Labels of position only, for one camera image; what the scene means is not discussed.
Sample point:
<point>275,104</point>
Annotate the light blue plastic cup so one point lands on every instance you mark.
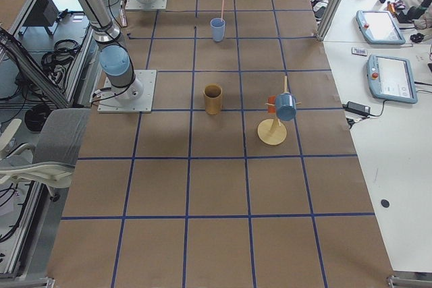
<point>217,29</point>

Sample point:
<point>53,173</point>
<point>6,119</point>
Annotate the bamboo chopstick holder cup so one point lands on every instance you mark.
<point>213,96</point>

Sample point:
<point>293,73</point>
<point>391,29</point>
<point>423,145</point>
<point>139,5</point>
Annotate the orange mug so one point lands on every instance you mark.
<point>271,104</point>

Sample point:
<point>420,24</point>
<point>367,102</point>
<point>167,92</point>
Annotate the blue mug on stand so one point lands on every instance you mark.
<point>285,106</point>

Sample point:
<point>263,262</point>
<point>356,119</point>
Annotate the upper teach pendant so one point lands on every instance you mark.
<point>379,28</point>

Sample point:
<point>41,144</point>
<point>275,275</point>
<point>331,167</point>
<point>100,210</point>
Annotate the teach pendant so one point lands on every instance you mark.
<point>379,28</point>
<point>391,78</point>

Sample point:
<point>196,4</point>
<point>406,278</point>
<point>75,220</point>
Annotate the black power adapter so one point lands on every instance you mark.
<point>357,108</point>

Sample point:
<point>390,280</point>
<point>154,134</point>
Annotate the lower teach pendant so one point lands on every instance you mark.
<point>391,78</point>

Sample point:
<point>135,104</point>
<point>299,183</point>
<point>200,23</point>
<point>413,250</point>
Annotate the grey office chair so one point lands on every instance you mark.
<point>52,160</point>

